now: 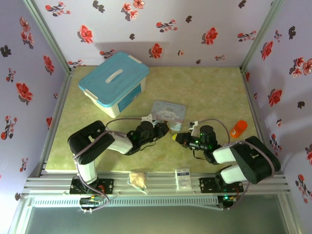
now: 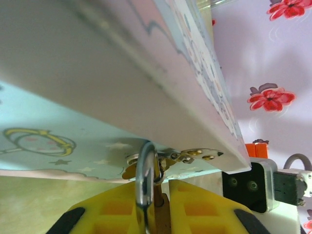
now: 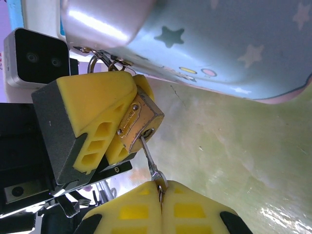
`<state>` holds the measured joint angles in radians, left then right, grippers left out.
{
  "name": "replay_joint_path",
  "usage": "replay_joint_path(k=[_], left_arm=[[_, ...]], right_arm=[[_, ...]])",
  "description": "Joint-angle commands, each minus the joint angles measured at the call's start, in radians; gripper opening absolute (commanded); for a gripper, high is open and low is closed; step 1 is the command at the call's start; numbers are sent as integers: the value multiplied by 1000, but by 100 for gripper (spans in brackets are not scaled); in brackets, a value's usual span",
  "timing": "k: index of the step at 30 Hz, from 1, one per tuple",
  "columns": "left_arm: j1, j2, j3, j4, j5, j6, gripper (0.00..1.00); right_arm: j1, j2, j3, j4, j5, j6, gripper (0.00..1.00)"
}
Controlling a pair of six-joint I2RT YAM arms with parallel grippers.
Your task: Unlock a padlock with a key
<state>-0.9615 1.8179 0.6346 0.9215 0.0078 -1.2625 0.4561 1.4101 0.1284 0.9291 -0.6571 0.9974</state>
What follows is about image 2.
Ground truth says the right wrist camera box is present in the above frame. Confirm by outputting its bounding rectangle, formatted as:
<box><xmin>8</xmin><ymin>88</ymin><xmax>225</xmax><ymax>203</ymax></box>
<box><xmin>221</xmin><ymin>157</ymin><xmax>303</xmax><ymax>234</ymax></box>

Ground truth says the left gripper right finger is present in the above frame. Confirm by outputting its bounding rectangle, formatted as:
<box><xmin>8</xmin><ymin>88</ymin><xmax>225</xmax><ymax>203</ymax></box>
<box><xmin>169</xmin><ymin>179</ymin><xmax>271</xmax><ymax>234</ymax></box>

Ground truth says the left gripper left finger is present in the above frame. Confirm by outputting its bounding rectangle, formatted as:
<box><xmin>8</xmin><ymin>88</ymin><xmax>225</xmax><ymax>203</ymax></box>
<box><xmin>48</xmin><ymin>181</ymin><xmax>147</xmax><ymax>234</ymax></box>

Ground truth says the orange plastic block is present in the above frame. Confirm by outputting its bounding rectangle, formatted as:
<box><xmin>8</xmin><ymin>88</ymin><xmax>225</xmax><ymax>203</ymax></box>
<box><xmin>245</xmin><ymin>143</ymin><xmax>269</xmax><ymax>159</ymax></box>

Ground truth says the cartoon print tin box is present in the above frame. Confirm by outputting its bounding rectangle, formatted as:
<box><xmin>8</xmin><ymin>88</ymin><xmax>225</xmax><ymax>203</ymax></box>
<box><xmin>0</xmin><ymin>0</ymin><xmax>252</xmax><ymax>184</ymax></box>

